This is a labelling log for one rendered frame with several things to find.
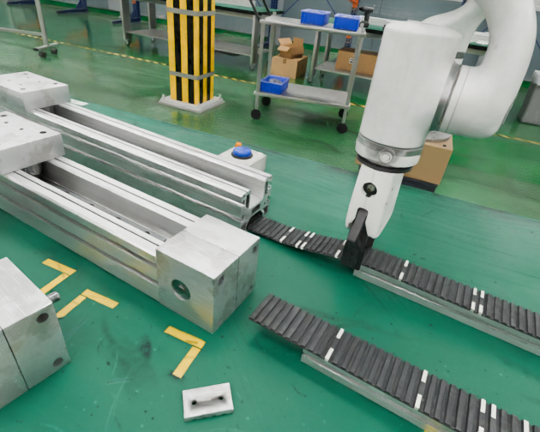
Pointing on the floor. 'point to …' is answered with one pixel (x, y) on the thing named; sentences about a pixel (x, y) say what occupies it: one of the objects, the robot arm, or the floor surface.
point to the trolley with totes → (320, 96)
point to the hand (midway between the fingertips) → (358, 247)
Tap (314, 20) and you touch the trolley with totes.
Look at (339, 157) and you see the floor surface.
